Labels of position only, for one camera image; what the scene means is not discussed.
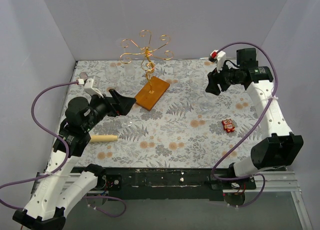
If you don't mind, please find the round clear wine glass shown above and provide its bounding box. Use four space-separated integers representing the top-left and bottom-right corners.
199 91 215 112

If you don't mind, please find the ribbed clear wine glass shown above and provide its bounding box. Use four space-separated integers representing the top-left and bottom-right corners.
117 38 136 78

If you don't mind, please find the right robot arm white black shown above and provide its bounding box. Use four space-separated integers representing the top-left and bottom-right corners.
205 46 304 189

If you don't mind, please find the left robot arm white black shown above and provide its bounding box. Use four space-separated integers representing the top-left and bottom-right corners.
12 89 136 230

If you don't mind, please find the clear wine glass front left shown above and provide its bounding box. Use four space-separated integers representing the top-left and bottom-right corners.
119 115 133 128

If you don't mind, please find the clear wine glass back centre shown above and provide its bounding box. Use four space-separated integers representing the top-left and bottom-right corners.
173 59 188 89

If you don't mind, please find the wooden pestle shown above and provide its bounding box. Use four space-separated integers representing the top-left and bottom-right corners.
90 135 118 143

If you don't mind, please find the microphone on black stand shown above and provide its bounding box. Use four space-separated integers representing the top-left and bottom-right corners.
79 72 88 81

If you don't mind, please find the red owl toy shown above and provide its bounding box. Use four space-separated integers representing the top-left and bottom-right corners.
221 118 235 133

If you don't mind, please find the floral patterned table mat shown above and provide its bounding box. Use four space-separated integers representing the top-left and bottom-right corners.
77 59 262 168

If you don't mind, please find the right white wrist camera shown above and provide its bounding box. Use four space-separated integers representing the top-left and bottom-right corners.
208 50 227 73

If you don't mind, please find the gold wire wine glass rack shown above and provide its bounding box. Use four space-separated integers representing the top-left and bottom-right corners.
119 30 174 111

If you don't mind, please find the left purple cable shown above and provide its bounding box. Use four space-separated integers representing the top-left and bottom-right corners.
0 78 128 218

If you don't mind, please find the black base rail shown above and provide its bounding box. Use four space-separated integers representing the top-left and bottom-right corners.
72 166 241 202

